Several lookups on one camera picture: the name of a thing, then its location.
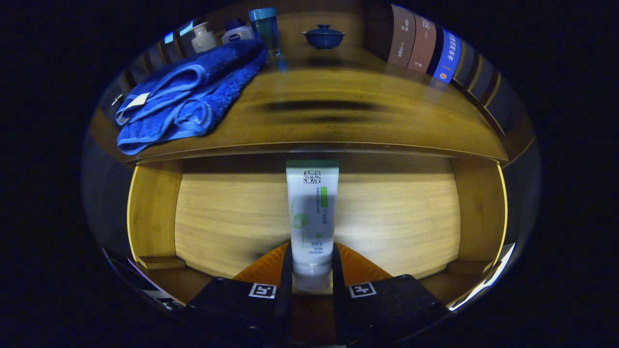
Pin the white cleanser tube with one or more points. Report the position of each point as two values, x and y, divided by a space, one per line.
312 227

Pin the white pump bottle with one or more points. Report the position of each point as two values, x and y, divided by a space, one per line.
203 41

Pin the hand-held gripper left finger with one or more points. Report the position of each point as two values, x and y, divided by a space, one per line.
288 309

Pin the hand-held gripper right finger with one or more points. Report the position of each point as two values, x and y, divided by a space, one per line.
337 309

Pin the wooden cabinet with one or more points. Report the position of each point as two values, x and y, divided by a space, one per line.
300 24

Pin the reddish brown book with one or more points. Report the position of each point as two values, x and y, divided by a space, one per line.
422 46

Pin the teal water bottle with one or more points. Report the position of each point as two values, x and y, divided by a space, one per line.
266 29

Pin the blue book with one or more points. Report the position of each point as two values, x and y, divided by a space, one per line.
447 58

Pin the white lotion bottle blue cap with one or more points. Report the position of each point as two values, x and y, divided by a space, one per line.
237 34

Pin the dark brown book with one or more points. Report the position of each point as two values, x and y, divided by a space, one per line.
401 38

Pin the blue lidded teacup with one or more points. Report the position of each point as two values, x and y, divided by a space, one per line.
323 38

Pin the wooden countertop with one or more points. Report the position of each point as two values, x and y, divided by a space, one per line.
338 130

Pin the blue folded towel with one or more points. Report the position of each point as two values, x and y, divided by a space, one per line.
193 87

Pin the wooden drawer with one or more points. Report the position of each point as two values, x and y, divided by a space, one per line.
387 217

